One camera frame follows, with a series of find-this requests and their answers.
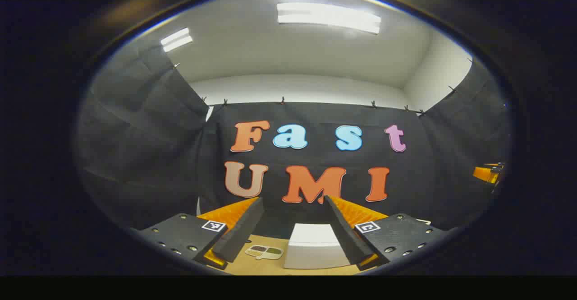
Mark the white compartment snack dish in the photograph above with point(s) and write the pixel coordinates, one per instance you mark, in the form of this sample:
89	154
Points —
265	251

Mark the black backdrop cloth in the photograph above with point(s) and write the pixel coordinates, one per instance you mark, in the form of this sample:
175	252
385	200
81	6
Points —
157	155

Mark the white microwave oven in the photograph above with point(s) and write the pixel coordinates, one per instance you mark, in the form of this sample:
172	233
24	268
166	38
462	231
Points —
315	246

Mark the small ceiling light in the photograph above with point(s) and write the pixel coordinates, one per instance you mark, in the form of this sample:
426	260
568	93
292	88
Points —
176	39

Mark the long ceiling light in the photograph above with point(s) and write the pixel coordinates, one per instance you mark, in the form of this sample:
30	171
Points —
329	16

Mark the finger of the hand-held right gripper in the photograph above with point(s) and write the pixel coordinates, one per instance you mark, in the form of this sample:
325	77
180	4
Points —
482	173

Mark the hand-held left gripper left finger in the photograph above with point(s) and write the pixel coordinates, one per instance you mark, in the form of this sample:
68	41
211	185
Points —
241	232

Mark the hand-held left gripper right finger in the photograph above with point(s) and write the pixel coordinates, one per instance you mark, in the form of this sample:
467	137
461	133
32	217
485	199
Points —
345	232

